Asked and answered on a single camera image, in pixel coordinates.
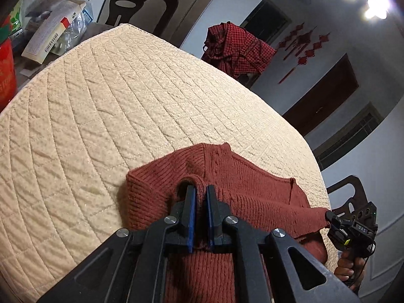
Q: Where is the cream quilted table mat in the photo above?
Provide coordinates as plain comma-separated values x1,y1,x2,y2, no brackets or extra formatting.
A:
0,23,330,299

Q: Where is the rust brown knit sweater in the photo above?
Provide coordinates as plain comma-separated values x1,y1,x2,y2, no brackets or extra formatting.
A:
125,143,331,303

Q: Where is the dark window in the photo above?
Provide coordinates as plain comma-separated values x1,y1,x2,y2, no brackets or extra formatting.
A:
241,0,291,38

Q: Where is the red reindeer bottle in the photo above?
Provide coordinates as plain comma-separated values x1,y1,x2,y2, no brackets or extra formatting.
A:
0,25,17,112

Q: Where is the dark brown door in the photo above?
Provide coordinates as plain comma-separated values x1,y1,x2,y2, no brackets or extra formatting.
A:
282,54,360,136

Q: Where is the long red knot wall ornament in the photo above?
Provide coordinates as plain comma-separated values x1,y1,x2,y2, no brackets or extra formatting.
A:
278,32,331,85

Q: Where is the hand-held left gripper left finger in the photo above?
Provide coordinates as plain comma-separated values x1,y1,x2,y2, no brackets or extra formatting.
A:
37,185,198,303

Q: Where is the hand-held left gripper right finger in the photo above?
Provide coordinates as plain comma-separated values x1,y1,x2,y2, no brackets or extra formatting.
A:
205,185,362,303

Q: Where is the dark wooden chair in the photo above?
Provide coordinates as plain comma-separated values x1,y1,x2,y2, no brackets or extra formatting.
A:
326,175,370,218

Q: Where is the person's right hand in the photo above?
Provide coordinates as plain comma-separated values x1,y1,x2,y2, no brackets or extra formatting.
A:
335,249,357,282

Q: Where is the white cardboard box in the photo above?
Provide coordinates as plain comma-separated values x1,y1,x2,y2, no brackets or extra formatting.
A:
21,1,86,63

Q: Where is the red plaid shirt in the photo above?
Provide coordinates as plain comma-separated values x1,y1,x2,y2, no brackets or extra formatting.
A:
201,22,276,81

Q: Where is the black chair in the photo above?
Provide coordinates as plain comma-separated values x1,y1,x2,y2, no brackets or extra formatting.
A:
88,0,179,35

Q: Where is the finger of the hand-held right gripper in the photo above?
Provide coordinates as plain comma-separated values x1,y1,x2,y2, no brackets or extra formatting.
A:
325,211,341,228

